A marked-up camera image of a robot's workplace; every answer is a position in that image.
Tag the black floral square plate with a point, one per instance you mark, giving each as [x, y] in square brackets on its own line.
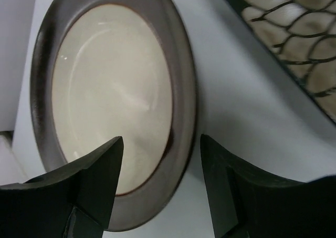
[300, 34]

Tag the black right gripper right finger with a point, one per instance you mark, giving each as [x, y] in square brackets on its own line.
[246, 201]

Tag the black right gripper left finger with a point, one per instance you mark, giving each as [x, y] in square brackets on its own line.
[75, 200]

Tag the cream plate brown rim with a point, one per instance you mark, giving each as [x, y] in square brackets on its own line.
[107, 68]

